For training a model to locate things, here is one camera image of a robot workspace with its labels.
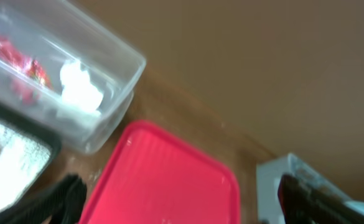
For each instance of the clear plastic waste bin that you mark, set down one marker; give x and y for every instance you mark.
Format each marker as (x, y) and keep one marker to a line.
(53, 32)

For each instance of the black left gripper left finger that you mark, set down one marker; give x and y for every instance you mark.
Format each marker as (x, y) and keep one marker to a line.
(61, 203)

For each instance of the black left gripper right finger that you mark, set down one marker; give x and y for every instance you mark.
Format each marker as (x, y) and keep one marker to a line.
(302, 204)

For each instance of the pile of white rice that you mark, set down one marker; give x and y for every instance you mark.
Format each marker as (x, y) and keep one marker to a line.
(22, 158)

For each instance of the black waste tray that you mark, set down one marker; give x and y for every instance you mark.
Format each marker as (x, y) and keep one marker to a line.
(30, 127)

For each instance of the red snack wrapper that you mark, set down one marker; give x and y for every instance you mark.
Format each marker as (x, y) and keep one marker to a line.
(28, 66)

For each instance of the white napkin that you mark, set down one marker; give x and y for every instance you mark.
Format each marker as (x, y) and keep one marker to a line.
(78, 91)

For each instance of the red serving tray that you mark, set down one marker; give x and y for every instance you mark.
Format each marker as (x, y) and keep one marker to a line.
(154, 177)

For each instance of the grey dishwasher rack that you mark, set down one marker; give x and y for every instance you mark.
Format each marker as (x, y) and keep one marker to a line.
(269, 177)

